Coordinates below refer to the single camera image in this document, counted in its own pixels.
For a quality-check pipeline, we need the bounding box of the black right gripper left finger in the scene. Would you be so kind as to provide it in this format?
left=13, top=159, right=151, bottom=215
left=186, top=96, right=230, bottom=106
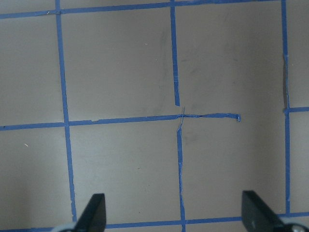
left=75, top=193, right=107, bottom=232

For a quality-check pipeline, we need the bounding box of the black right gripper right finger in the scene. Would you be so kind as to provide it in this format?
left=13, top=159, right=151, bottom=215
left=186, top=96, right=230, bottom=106
left=241, top=190, right=284, bottom=232

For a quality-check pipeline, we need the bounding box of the brown paper table cover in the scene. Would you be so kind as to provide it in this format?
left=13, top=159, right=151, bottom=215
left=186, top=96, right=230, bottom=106
left=0, top=0, right=309, bottom=232

